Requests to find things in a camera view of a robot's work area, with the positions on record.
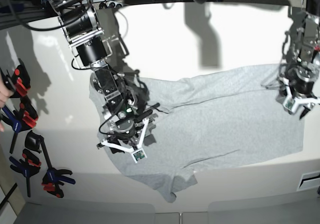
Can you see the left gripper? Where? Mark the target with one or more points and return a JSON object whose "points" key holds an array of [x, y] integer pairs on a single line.
{"points": [[300, 80]]}

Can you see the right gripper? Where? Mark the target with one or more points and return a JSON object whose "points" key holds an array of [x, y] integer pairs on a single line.
{"points": [[122, 117]]}

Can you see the grey T-shirt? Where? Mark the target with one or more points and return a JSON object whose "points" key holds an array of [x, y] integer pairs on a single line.
{"points": [[221, 120]]}

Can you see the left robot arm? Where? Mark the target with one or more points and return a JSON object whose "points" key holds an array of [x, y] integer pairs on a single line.
{"points": [[304, 48]]}

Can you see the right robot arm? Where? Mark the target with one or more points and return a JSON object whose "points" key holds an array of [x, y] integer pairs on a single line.
{"points": [[91, 50]]}

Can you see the person hand at left edge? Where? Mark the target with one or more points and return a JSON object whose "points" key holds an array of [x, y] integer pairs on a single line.
{"points": [[5, 93]]}

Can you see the long black bar clamp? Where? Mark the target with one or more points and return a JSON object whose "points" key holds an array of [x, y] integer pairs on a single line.
{"points": [[53, 178]]}

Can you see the lower blue red bar clamp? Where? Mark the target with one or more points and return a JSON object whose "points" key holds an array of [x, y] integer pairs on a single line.
{"points": [[28, 167]]}

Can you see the blue red bar clamp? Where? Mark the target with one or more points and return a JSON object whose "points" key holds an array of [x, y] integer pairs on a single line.
{"points": [[23, 120], [18, 82], [28, 167]]}

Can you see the top blue red bar clamp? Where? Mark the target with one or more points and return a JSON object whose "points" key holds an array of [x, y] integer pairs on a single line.
{"points": [[18, 82]]}

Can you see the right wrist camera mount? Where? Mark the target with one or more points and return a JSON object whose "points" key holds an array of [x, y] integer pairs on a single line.
{"points": [[130, 136]]}

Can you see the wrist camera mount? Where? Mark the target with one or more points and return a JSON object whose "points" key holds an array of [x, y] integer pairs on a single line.
{"points": [[130, 136], [293, 101]]}

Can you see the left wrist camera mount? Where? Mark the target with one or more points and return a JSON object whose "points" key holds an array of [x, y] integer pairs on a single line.
{"points": [[293, 101]]}

